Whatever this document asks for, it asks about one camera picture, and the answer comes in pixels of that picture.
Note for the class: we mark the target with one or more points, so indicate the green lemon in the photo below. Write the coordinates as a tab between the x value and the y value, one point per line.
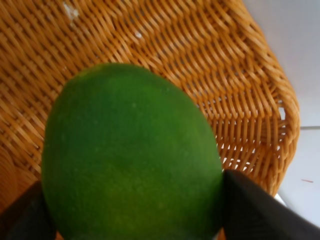
128	156

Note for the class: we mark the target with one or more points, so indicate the orange wicker basket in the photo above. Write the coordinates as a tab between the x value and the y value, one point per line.
212	49

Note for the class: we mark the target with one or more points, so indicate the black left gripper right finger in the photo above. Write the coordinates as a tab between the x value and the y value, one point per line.
252	214

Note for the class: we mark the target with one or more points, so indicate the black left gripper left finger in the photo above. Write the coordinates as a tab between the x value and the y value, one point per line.
27	218

